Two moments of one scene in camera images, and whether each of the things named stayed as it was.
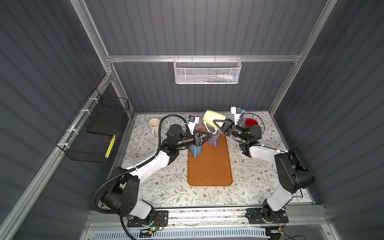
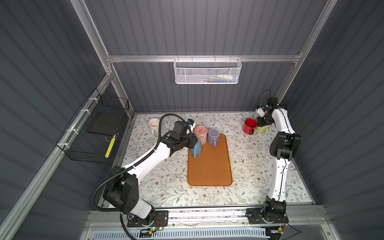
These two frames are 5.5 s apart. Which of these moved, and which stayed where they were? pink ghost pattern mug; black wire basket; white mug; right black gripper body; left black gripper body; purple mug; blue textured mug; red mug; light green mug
Moved: light green mug; left black gripper body; right black gripper body
Stayed: red mug; blue textured mug; purple mug; white mug; pink ghost pattern mug; black wire basket
